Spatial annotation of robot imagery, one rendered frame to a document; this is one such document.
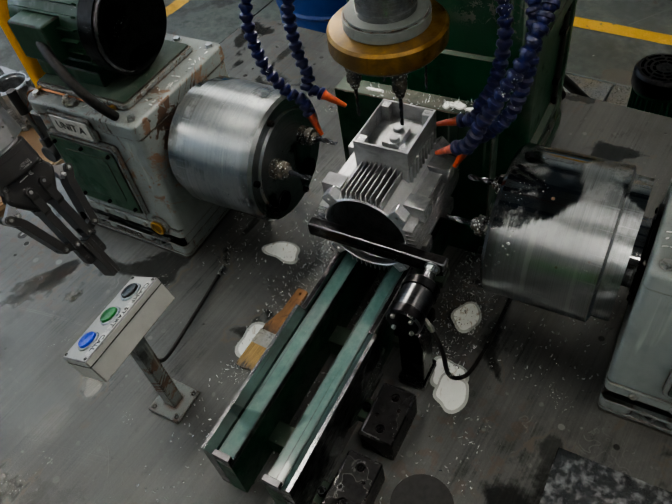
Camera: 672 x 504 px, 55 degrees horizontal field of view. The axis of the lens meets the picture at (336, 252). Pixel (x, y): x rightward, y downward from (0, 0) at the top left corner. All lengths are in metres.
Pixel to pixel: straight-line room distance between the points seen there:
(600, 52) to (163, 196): 2.51
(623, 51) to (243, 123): 2.52
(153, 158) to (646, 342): 0.90
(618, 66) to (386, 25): 2.45
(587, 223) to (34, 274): 1.17
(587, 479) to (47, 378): 0.99
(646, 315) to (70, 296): 1.12
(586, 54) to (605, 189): 2.43
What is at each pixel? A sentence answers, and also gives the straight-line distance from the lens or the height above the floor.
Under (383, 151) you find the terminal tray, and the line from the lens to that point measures 1.06.
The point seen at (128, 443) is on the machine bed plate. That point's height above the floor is 0.80.
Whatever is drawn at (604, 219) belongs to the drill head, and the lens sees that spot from 0.95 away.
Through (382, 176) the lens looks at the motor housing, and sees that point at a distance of 1.08.
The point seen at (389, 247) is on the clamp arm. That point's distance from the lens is 1.06.
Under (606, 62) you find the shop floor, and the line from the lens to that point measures 3.34.
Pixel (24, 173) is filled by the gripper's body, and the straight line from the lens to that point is 0.96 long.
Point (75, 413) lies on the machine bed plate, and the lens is 1.32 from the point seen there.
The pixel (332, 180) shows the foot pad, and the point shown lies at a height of 1.07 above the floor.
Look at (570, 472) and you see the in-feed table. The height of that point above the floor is 0.92.
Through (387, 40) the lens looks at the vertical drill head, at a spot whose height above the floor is 1.34.
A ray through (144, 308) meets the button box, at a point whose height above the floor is 1.06.
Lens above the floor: 1.83
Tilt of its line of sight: 49 degrees down
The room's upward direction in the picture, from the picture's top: 11 degrees counter-clockwise
